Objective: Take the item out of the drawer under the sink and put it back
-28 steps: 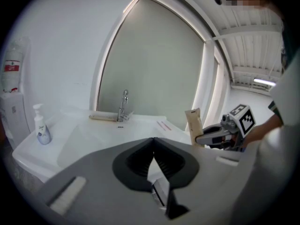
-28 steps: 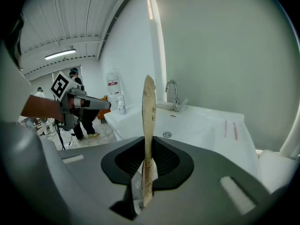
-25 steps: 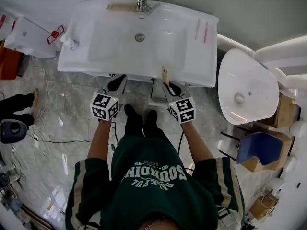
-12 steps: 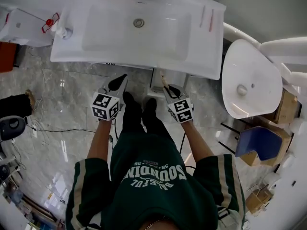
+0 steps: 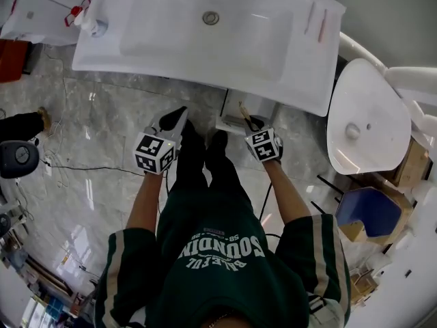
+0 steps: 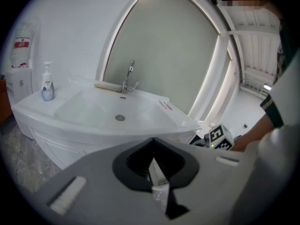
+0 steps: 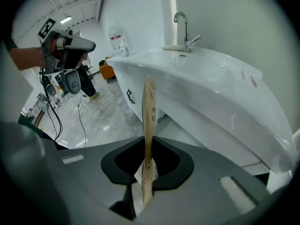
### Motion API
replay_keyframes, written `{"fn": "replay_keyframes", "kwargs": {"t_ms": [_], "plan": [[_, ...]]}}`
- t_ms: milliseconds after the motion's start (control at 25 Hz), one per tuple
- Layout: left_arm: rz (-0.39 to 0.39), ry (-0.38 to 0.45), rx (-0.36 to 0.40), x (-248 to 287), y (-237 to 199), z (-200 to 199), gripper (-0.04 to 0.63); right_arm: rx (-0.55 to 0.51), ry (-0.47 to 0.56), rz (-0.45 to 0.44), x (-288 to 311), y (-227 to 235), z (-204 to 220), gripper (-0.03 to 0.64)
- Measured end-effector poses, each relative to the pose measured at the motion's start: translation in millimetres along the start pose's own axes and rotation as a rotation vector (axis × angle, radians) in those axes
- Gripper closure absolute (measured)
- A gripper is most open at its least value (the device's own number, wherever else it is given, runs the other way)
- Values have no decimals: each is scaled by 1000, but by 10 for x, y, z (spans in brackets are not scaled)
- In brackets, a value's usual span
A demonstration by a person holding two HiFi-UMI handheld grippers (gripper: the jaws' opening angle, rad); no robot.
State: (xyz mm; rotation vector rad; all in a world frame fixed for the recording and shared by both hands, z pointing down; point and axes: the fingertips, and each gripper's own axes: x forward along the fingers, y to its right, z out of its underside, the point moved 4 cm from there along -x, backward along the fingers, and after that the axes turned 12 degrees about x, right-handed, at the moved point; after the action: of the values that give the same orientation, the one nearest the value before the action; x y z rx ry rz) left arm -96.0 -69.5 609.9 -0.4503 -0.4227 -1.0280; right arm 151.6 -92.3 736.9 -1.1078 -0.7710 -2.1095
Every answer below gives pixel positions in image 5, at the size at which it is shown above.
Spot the white ceramic fixture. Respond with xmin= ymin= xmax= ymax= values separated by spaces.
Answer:
xmin=338 ymin=31 xmax=437 ymax=139

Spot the white drawer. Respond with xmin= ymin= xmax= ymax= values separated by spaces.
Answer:
xmin=214 ymin=88 xmax=278 ymax=135

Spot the black floor cable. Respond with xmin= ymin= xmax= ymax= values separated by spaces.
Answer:
xmin=40 ymin=158 xmax=145 ymax=178

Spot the wrapped white basin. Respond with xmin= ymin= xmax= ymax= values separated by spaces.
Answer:
xmin=0 ymin=0 xmax=90 ymax=46

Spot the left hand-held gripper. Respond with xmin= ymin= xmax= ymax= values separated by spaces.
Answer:
xmin=132 ymin=106 xmax=190 ymax=176

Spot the cardboard box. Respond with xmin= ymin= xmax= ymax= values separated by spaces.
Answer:
xmin=389 ymin=137 xmax=430 ymax=188

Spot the red brown box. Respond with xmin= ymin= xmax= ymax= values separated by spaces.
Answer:
xmin=0 ymin=38 xmax=29 ymax=83

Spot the red and white package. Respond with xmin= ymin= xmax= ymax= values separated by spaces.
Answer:
xmin=64 ymin=0 xmax=93 ymax=27

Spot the large white tub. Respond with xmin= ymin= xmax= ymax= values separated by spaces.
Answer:
xmin=346 ymin=181 xmax=437 ymax=328

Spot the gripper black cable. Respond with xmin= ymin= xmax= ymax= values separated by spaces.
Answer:
xmin=257 ymin=182 xmax=274 ymax=220
xmin=154 ymin=168 xmax=171 ymax=215

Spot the white rectangular sink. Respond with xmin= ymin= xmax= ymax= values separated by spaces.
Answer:
xmin=70 ymin=0 xmax=348 ymax=118

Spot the metal sink drain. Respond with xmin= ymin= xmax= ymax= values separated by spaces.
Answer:
xmin=201 ymin=10 xmax=220 ymax=26

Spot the person's right black trouser leg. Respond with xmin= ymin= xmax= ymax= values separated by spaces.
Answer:
xmin=203 ymin=129 xmax=247 ymax=201

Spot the black round device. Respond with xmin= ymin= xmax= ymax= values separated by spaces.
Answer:
xmin=0 ymin=140 xmax=40 ymax=180

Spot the person's right forearm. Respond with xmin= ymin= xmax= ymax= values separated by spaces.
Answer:
xmin=263 ymin=159 xmax=313 ymax=226

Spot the wooden item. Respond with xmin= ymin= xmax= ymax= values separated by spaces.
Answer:
xmin=237 ymin=100 xmax=251 ymax=121

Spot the person's left black trouser leg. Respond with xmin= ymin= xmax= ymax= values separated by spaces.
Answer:
xmin=169 ymin=119 xmax=210 ymax=197

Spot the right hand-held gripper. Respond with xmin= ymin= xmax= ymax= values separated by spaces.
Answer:
xmin=241 ymin=113 xmax=285 ymax=164

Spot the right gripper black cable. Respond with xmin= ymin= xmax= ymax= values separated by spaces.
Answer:
xmin=257 ymin=182 xmax=274 ymax=220

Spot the cluttered shelf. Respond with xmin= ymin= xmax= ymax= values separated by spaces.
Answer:
xmin=0 ymin=213 xmax=100 ymax=328

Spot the white pump bottle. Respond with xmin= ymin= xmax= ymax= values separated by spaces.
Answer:
xmin=74 ymin=6 xmax=110 ymax=38

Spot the black metal frame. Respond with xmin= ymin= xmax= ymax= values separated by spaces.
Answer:
xmin=311 ymin=173 xmax=346 ymax=215

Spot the person's black trouser leg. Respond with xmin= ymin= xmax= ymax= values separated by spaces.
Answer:
xmin=203 ymin=129 xmax=247 ymax=201
xmin=169 ymin=119 xmax=210 ymax=197

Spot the person's green printed shirt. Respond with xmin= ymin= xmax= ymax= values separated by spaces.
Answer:
xmin=94 ymin=189 xmax=352 ymax=328

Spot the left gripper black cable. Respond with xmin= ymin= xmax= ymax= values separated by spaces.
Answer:
xmin=154 ymin=168 xmax=171 ymax=215

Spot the person's left forearm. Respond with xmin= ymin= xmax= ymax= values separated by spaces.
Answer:
xmin=125 ymin=171 xmax=165 ymax=234

